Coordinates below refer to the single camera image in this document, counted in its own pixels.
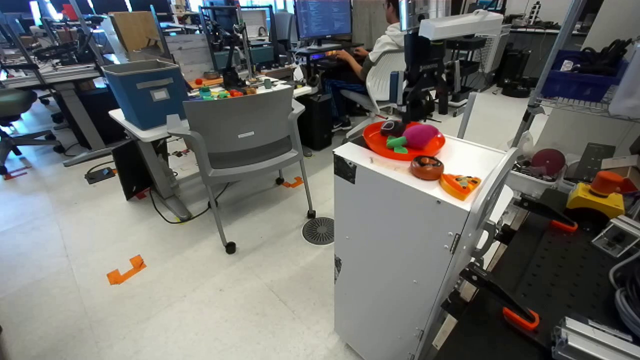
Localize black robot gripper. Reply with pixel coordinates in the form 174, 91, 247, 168
402, 32, 441, 121

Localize purple plush toy green leaves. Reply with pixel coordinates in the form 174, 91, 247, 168
387, 124, 441, 152

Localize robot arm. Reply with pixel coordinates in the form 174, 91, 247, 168
399, 0, 505, 121

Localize dark grey plush toy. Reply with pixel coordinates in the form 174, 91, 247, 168
380, 120, 404, 138

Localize brown toy donut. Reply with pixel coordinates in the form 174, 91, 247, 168
411, 156, 444, 179

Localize orange toy pizza slice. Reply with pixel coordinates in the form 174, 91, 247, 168
441, 174, 481, 200

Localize white toy kitchen cabinet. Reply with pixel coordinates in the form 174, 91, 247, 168
335, 136, 518, 360

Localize person in white hoodie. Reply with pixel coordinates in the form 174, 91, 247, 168
323, 0, 404, 129

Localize orange round plate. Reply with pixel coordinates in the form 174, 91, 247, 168
365, 120, 447, 160

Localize computer monitor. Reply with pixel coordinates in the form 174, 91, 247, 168
295, 0, 352, 41

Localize grey plastic chair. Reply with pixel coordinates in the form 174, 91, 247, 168
167, 86, 316, 254

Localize left orange black clamp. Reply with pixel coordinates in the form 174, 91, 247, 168
516, 193, 579, 233

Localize orange black clamp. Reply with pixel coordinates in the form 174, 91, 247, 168
461, 263, 543, 333
516, 193, 579, 233

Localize yellow emergency stop button box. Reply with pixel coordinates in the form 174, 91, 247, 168
566, 169, 636, 217

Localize black perforated breadboard table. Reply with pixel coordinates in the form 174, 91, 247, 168
429, 213, 622, 360

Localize right orange black clamp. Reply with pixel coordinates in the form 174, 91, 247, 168
461, 263, 543, 333

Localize blue storage bin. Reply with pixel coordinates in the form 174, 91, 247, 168
105, 59, 189, 129

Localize aluminium extrusion rail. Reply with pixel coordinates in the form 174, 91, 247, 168
552, 315, 640, 360

